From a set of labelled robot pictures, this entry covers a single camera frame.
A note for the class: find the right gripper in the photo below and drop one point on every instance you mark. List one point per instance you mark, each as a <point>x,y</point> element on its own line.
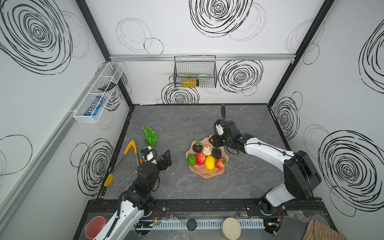
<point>223,122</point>

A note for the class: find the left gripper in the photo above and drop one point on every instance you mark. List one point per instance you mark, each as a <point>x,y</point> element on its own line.
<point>162,163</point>

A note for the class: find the dark fake avocado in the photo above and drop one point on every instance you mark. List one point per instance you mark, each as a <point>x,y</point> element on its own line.
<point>217,153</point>

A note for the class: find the beige fake pear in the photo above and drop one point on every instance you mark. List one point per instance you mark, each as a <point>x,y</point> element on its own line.
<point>207,150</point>

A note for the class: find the red fake strawberry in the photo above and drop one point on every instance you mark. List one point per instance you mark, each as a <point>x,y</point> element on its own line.
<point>221,164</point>

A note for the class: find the dark fake mangosteen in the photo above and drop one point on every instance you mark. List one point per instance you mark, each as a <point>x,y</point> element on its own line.
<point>197,147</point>

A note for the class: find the yellow fake lemon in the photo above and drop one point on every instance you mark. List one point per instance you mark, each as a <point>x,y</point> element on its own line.
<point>210,163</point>

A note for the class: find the red fake apple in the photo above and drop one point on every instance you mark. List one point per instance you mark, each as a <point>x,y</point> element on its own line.
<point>200,159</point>

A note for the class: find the green fake lime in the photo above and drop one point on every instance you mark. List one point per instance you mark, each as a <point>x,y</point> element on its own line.
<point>192,160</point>

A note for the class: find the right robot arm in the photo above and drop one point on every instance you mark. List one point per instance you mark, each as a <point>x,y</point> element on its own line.
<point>300,175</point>

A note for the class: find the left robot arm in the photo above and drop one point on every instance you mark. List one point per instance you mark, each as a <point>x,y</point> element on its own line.
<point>136,201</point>

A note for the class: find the green fake grapes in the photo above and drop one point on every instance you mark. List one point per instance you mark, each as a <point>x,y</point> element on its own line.
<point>151,136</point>

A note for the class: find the yellow kitchen tongs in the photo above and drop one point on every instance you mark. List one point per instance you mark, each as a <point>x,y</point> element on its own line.
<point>110,177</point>

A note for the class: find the yellow sponge in basket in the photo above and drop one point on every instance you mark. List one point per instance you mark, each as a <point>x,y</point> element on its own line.
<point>190,83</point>

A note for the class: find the black round cap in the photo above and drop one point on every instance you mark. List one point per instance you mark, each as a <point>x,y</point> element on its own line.
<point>191,224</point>

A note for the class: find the pink plastic cup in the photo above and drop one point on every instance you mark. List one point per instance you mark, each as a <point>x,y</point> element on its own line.
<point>94,227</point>

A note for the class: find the blue candy packet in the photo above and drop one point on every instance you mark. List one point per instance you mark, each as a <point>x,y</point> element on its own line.
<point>95,106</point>

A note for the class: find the black remote control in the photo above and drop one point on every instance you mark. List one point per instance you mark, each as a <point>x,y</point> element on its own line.
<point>107,87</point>

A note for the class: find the cream round lid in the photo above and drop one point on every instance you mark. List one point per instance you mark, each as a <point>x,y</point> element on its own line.
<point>231,229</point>

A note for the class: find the striped brown cloth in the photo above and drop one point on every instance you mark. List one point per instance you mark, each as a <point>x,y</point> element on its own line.
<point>318,231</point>

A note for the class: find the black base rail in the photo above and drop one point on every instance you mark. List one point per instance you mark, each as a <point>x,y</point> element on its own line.
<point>253,207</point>

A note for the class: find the black wire wall basket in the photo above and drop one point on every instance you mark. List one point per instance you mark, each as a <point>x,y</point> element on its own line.
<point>201,67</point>

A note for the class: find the white cable duct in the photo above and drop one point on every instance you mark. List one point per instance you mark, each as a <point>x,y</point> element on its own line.
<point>212,224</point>

